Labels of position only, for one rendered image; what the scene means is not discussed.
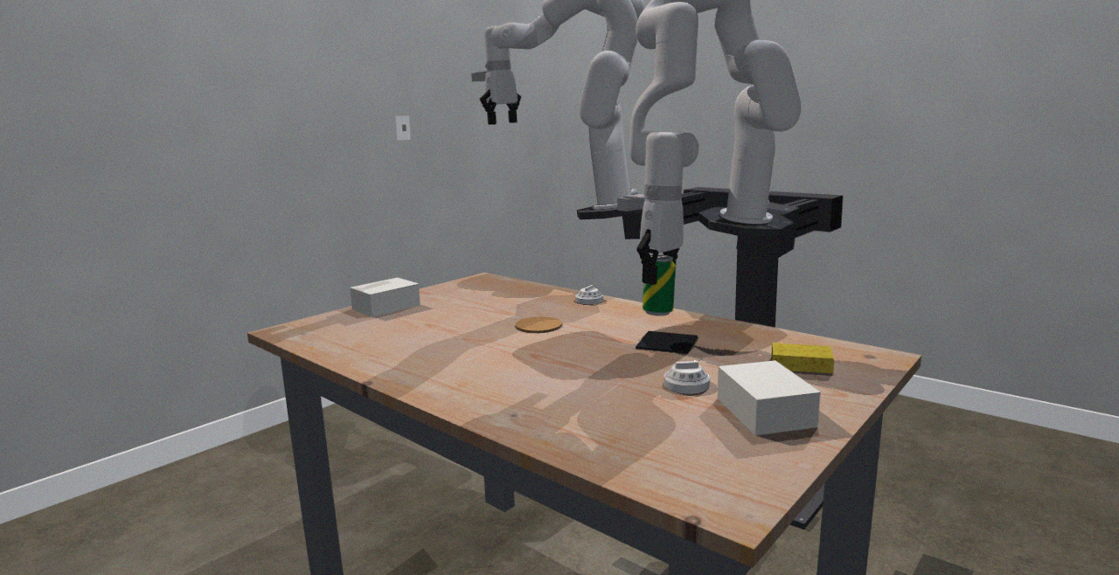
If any green and yellow drink can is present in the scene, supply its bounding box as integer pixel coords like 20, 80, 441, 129
643, 255, 676, 315

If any yellow sponge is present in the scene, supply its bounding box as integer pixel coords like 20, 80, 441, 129
771, 343, 834, 373

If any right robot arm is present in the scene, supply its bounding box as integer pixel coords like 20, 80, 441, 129
471, 0, 645, 210

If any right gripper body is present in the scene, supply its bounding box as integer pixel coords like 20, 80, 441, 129
485, 70, 518, 104

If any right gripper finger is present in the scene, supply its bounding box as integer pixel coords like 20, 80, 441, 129
506, 93, 521, 123
480, 89, 497, 125

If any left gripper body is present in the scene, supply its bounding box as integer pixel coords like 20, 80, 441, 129
640, 199, 684, 253

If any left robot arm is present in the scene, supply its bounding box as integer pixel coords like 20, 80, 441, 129
617, 0, 801, 224

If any round cork coaster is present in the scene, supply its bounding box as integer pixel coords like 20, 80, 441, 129
516, 315, 562, 333

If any dark grey square slate coaster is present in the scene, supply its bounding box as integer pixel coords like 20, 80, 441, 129
636, 331, 698, 354

